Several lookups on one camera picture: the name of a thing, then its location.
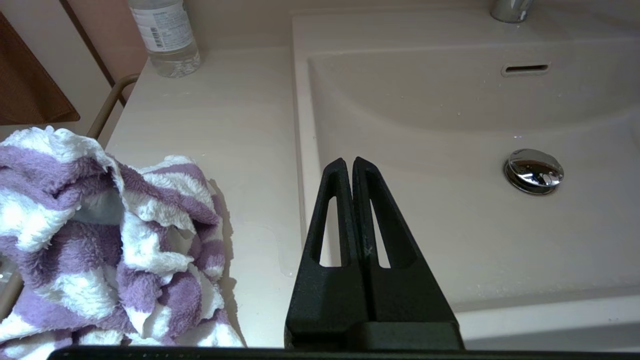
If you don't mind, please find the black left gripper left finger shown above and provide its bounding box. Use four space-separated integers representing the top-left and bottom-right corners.
284 157 371 350

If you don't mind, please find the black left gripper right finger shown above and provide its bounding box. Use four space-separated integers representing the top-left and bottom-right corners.
352 156 460 325

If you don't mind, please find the purple white striped towel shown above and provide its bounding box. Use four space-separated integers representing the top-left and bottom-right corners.
0 125 246 348

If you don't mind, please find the chrome faucet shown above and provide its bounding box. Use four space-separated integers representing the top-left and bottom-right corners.
489 0 535 24

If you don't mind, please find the beige sink basin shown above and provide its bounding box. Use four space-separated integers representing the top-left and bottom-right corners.
291 5 640 316

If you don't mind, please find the chrome drain stopper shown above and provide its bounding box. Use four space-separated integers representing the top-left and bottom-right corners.
503 148 565 196

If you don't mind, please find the slim clear plastic bottle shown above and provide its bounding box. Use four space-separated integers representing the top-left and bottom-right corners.
127 0 202 78

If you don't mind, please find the metal towel rail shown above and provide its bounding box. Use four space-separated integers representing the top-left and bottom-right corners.
86 73 142 141

